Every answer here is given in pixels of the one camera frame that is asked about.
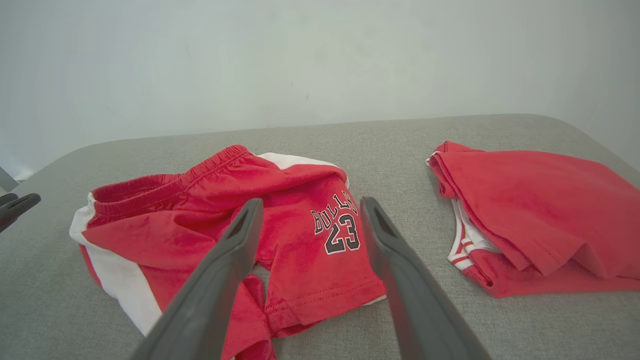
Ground red Bulls basketball jersey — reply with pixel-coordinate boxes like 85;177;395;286
426;141;640;299

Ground red Bulls basketball shorts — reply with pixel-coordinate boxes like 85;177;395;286
69;144;388;360

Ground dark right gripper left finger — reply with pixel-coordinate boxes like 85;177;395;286
130;198;265;360

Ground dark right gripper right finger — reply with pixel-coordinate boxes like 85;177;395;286
360;196;493;360

